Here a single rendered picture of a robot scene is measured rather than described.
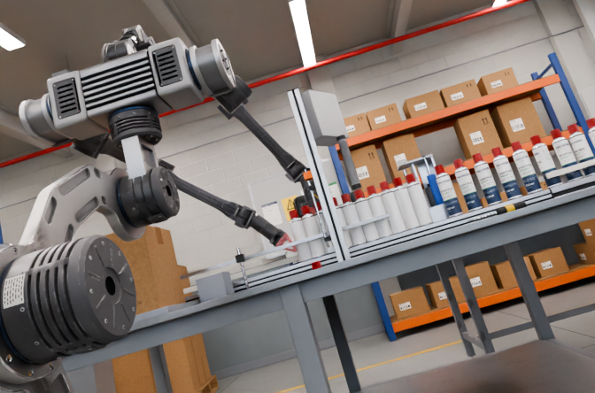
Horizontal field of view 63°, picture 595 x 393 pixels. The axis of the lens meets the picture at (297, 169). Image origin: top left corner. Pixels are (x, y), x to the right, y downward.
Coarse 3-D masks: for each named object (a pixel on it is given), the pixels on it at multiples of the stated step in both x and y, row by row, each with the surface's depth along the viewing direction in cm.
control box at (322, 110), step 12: (312, 96) 179; (324, 96) 185; (312, 108) 178; (324, 108) 182; (336, 108) 188; (312, 120) 178; (324, 120) 179; (336, 120) 185; (312, 132) 178; (324, 132) 176; (336, 132) 182; (324, 144) 187
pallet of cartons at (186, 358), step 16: (192, 336) 505; (144, 352) 467; (176, 352) 467; (192, 352) 489; (128, 368) 464; (144, 368) 464; (176, 368) 463; (192, 368) 473; (208, 368) 536; (128, 384) 461; (144, 384) 460; (176, 384) 460; (192, 384) 459; (208, 384) 496
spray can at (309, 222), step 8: (304, 208) 186; (304, 216) 186; (312, 216) 185; (304, 224) 185; (312, 224) 184; (312, 232) 183; (320, 240) 183; (312, 248) 183; (320, 248) 182; (320, 256) 181
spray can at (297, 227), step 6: (294, 210) 188; (294, 216) 187; (294, 222) 186; (300, 222) 186; (294, 228) 186; (300, 228) 186; (294, 234) 186; (300, 234) 185; (294, 240) 186; (300, 246) 184; (306, 246) 184; (300, 252) 184; (306, 252) 183; (300, 258) 184; (306, 258) 183; (312, 258) 184
